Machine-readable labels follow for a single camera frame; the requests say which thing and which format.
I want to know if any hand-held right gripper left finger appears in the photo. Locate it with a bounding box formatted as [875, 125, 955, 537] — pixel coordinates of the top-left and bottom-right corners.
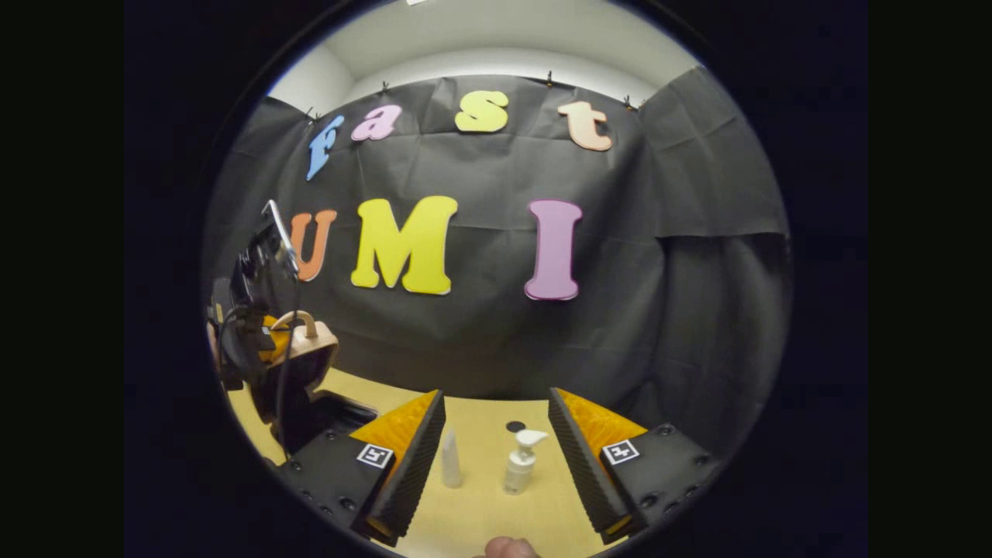
[275, 389, 447, 547]

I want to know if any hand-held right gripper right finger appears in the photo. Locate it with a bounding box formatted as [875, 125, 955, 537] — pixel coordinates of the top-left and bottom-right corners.
[548, 387, 725, 545]

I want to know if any beige suitcase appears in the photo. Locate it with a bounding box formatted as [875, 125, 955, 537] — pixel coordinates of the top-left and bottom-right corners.
[252, 310, 381, 458]

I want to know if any white squeeze tube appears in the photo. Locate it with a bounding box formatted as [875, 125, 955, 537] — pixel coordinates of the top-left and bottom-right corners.
[440, 429, 464, 490]

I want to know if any white pump bottle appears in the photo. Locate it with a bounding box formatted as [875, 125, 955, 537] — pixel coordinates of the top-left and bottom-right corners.
[504, 429, 549, 496]

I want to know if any black backdrop cloth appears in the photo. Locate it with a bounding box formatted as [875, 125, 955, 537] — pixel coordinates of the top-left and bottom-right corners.
[201, 66, 793, 458]

